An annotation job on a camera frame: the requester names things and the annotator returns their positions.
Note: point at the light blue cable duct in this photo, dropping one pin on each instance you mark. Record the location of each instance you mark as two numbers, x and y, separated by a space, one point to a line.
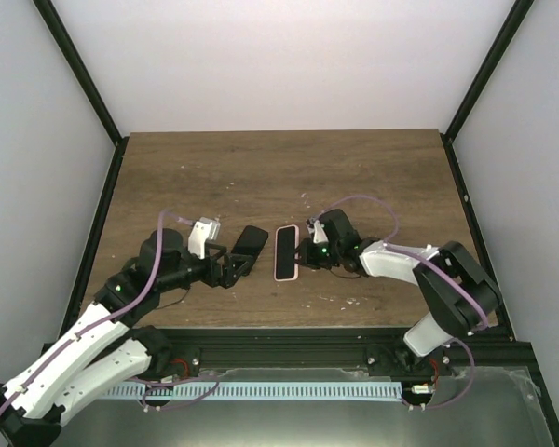
276 391

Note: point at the right black frame post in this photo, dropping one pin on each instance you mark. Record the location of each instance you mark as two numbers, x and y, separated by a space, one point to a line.
494 55

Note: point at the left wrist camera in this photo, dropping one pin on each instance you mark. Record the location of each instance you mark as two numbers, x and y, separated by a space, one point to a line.
203 230

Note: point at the black aluminium front rail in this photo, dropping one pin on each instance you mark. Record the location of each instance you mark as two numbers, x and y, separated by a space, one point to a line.
347 347

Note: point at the black frame post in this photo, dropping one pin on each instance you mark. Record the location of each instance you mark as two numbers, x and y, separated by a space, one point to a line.
494 55
51 17

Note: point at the black phone case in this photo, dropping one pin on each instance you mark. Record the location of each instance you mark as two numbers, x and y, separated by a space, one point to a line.
248 248

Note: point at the left black frame post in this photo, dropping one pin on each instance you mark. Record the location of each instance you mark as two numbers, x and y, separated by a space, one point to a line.
51 17

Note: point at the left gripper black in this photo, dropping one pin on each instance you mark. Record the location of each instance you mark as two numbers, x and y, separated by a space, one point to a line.
228 279

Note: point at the white silver smartphone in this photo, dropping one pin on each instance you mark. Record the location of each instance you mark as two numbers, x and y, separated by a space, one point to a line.
286 251

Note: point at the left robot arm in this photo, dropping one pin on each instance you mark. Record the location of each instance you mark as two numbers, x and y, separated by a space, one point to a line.
106 346

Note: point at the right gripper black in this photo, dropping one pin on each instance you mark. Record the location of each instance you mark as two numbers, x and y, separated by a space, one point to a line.
306 260

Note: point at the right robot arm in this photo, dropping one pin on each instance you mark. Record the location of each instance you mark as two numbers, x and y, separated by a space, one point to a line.
458 292

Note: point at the pink phone case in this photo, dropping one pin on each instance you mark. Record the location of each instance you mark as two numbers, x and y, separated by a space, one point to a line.
286 278

